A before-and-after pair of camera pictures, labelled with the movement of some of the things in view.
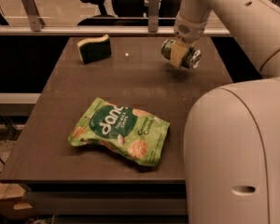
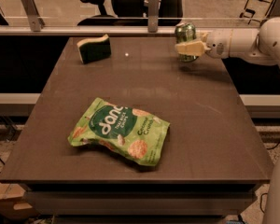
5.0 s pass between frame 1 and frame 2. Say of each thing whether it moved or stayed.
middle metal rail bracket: stayed
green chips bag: stayed
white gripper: moved
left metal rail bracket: stayed
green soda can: moved
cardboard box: stayed
